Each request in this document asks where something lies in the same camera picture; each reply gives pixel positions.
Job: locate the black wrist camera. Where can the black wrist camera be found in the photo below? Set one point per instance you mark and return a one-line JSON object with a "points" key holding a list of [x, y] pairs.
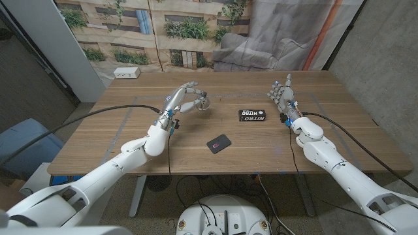
{"points": [[177, 124], [282, 117]]}

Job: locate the black NITRO golf ball box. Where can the black NITRO golf ball box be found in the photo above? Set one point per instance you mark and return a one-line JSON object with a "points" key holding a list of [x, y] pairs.
{"points": [[252, 115]]}

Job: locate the dark round floor object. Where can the dark round floor object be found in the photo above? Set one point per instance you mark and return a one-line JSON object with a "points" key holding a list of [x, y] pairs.
{"points": [[159, 183]]}

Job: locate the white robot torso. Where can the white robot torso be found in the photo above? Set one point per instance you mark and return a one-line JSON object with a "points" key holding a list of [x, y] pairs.
{"points": [[223, 212]]}

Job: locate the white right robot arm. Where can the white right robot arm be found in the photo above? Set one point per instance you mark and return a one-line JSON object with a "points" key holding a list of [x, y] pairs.
{"points": [[326, 153]]}

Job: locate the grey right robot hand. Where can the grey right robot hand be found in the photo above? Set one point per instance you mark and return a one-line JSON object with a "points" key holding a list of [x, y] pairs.
{"points": [[285, 96]]}

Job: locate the white table leg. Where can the white table leg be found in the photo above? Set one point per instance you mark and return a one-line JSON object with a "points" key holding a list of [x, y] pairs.
{"points": [[137, 196]]}

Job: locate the blue flat panel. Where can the blue flat panel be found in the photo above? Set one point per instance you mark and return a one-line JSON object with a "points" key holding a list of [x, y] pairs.
{"points": [[65, 180]]}

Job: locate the blue plastic bin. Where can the blue plastic bin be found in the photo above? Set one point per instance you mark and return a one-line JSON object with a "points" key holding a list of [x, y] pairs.
{"points": [[32, 160]]}

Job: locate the brown cardboard box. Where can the brown cardboard box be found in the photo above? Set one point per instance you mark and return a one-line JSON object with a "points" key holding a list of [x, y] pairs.
{"points": [[11, 197]]}

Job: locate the white power strip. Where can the white power strip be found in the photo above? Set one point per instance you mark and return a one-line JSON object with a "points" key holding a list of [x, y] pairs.
{"points": [[126, 72]]}

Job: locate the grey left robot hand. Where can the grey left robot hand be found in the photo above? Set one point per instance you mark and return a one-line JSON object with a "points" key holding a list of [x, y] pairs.
{"points": [[174, 98]]}

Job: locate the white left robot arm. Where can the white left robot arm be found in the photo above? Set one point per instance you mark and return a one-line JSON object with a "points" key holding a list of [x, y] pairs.
{"points": [[107, 169]]}

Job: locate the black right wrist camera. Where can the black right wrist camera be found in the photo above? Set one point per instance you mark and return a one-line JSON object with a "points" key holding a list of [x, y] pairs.
{"points": [[282, 117]]}

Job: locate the black card holder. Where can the black card holder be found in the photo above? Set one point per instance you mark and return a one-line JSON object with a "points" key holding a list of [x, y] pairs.
{"points": [[218, 143]]}

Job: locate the white floor box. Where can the white floor box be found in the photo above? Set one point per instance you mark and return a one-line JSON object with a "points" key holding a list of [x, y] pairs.
{"points": [[36, 179]]}

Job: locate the grey table leg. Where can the grey table leg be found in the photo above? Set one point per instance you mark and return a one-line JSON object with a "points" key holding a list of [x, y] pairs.
{"points": [[305, 196]]}

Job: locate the printed fabric backdrop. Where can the printed fabric backdrop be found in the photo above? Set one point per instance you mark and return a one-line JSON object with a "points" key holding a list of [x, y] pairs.
{"points": [[196, 32]]}

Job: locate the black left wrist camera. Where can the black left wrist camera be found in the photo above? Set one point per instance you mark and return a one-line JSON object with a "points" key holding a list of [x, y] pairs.
{"points": [[177, 124]]}

